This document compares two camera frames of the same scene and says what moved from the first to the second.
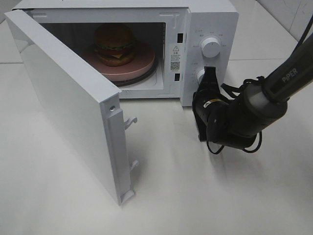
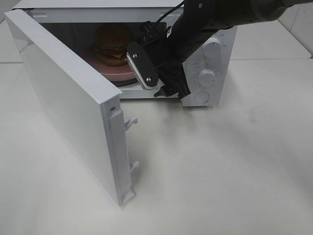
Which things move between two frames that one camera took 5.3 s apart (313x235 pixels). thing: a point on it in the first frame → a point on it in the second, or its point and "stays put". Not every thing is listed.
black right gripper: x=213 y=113 → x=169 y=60
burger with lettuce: x=114 y=45 stays put
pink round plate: x=142 y=60 stays put
